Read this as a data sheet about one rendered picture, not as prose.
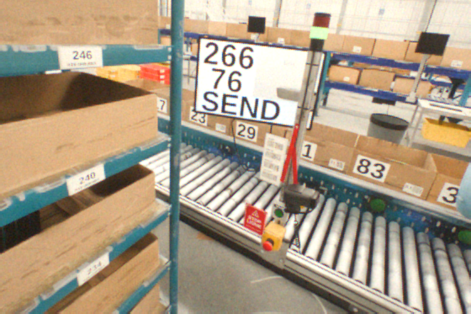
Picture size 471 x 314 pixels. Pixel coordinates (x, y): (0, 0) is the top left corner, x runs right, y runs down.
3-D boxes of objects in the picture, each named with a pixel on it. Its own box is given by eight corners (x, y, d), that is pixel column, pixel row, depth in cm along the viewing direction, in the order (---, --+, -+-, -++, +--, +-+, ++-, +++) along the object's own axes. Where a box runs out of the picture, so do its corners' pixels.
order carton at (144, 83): (118, 100, 229) (117, 82, 222) (144, 95, 253) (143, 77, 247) (149, 110, 212) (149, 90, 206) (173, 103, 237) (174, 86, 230)
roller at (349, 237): (332, 280, 101) (335, 271, 99) (349, 210, 144) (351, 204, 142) (345, 286, 99) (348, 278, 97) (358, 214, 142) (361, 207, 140)
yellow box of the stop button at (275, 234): (259, 247, 100) (261, 232, 97) (267, 233, 107) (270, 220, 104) (293, 264, 93) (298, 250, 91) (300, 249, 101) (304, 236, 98)
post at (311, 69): (257, 256, 112) (294, 49, 80) (261, 249, 116) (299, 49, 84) (283, 269, 107) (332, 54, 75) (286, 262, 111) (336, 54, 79)
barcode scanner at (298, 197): (314, 224, 87) (316, 198, 84) (281, 214, 93) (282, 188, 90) (318, 213, 93) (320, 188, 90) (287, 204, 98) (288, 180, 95)
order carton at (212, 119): (185, 122, 195) (186, 101, 189) (208, 114, 219) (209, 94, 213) (228, 136, 178) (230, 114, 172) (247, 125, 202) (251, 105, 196)
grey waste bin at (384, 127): (351, 153, 391) (363, 114, 368) (371, 149, 416) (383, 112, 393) (382, 169, 351) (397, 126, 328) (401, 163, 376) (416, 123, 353)
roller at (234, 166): (190, 208, 132) (182, 204, 134) (239, 167, 175) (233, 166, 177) (189, 199, 130) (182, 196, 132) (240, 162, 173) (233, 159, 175)
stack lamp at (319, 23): (308, 36, 77) (311, 15, 75) (312, 37, 81) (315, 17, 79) (324, 39, 75) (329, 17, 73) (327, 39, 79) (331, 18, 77)
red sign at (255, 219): (242, 226, 111) (246, 203, 106) (243, 226, 112) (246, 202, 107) (276, 243, 104) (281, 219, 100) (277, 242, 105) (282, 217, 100)
